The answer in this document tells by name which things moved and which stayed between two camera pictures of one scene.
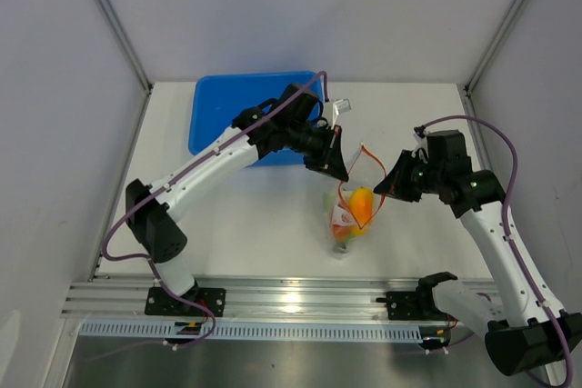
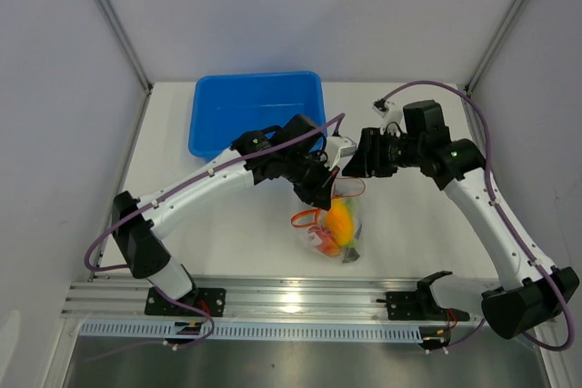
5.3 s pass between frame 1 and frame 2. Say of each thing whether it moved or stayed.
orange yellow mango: moved
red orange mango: moved
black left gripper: moved
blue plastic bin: stayed
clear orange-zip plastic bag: moved
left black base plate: stayed
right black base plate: stayed
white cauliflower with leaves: moved
